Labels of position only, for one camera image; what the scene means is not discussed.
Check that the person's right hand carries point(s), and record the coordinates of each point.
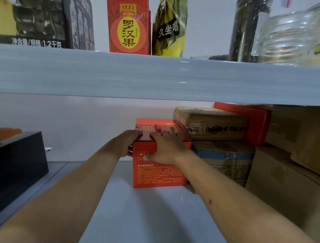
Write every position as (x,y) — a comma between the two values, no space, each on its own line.
(170,150)

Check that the person's left hand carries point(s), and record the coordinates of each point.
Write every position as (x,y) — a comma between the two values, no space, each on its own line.
(127,144)

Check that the printed-tape brown parcel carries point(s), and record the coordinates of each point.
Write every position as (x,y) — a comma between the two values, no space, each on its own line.
(212,122)

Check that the long taped cardboard box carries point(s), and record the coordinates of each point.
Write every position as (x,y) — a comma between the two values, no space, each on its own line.
(230,162)

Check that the grey metal shelves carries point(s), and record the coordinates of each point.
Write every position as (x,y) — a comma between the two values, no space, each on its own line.
(125,75)

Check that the large red cartoon gift box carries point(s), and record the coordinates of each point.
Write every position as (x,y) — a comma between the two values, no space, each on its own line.
(260,125)

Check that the wide clear-taped cardboard box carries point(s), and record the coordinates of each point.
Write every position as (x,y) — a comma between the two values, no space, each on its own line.
(282,187)

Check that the small cardboard box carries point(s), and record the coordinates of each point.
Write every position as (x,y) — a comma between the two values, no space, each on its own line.
(295,135)

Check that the person's right forearm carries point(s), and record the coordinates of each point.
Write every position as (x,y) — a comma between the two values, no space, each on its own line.
(237,207)

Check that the person's left forearm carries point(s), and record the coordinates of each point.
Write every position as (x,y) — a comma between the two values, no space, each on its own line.
(62,195)

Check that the small dark canister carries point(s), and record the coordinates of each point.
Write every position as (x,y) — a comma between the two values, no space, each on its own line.
(220,57)

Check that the large black box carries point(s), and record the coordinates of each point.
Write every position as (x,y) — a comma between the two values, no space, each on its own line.
(22,165)

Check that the red yellow-label packet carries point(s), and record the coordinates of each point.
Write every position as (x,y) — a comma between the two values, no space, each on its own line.
(128,32)

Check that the yellow green snack bag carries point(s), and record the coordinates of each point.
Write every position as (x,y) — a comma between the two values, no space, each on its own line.
(170,32)

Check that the metal-lid glass jar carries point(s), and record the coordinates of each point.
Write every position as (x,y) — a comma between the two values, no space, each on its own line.
(243,32)

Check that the white black milk carton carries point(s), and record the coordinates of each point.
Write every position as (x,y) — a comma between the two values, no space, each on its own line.
(50,25)

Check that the ribbed clear plastic jar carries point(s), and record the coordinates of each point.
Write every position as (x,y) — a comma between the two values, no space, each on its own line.
(285,40)

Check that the labelled clear plastic jar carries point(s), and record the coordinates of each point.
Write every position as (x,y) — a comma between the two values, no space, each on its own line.
(315,45)

